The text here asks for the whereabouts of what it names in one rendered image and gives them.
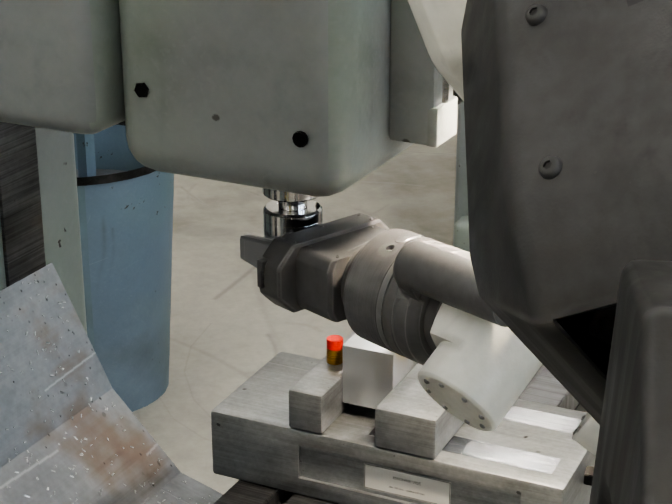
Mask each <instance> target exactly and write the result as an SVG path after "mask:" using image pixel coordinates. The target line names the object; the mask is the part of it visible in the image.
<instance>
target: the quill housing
mask: <svg viewBox="0 0 672 504"><path fill-rule="evenodd" d="M119 14H120V33H121V51H122V69H123V88H124V106H125V124H126V138H127V143H128V147H129V149H130V151H131V153H132V155H133V156H134V158H135V159H136V160H137V161H138V162H140V163H141V164H142V165H143V166H145V167H148V168H151V169H154V170H157V171H160V172H166V173H172V174H179V175H185V176H191V177H197V178H204V179H210V180H216V181H222V182H228V183H235V184H241V185H247V186H253V187H260V188H266V189H272V190H278V191H284V192H291V193H297V194H303V195H309V196H315V197H325V196H331V195H334V194H336V193H339V192H342V191H344V190H345V189H347V188H348V187H350V186H351V185H353V184H354V183H355V182H357V181H358V180H360V179H361V178H363V177H364V176H366V175H367V174H369V173H370V172H372V171H373V170H375V169H376V168H378V167H379V166H381V165H382V164H384V163H385V162H387V161H388V160H390V159H391V158H393V157H394V156H396V155H397V154H399V153H400V152H402V151H403V150H405V149H406V148H408V147H409V146H411V145H412V144H414V143H407V142H400V141H394V140H391V139H390V137H389V119H390V46H391V0H119Z"/></svg>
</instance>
